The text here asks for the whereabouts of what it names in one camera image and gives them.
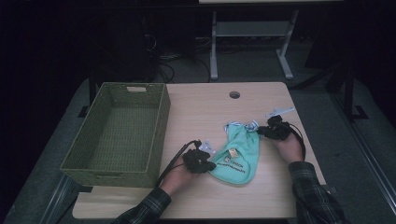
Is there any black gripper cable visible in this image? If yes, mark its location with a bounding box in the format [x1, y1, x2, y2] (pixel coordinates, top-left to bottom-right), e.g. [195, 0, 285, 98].
[288, 121, 307, 163]
[154, 139, 202, 189]

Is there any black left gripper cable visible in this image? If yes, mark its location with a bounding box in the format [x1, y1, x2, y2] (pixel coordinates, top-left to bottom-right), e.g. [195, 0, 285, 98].
[154, 139, 202, 189]

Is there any tangle of black floor cables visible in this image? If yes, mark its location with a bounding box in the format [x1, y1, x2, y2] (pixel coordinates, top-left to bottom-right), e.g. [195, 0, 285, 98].
[141, 17, 213, 84]

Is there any person's right hand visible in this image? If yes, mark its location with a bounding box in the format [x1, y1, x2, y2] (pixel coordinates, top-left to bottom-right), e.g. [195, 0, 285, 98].
[274, 132, 304, 164]

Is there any green woven basket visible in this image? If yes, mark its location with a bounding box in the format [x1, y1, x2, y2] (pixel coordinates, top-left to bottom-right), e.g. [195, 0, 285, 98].
[60, 81, 172, 189]

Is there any grey metal stand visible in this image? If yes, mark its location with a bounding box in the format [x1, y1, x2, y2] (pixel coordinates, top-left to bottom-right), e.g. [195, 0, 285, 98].
[208, 8, 300, 81]

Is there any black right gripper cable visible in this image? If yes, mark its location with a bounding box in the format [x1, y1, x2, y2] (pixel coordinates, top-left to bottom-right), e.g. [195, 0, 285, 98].
[288, 121, 307, 163]

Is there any mint green garment striped trim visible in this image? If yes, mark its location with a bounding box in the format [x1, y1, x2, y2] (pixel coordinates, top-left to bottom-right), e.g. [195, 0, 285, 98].
[208, 119, 262, 187]

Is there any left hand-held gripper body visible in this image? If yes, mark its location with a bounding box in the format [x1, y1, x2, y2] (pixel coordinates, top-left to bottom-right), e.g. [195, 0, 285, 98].
[181, 139, 217, 175]

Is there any person's left hand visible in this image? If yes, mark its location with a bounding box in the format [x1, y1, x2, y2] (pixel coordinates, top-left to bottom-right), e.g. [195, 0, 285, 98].
[160, 163, 202, 197]

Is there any black stand leg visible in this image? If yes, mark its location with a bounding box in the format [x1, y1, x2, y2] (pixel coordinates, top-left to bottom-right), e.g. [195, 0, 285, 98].
[77, 69, 98, 119]
[340, 60, 370, 123]

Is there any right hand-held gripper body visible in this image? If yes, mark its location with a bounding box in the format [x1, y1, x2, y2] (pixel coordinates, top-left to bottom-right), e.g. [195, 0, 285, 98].
[263, 106, 296, 142]

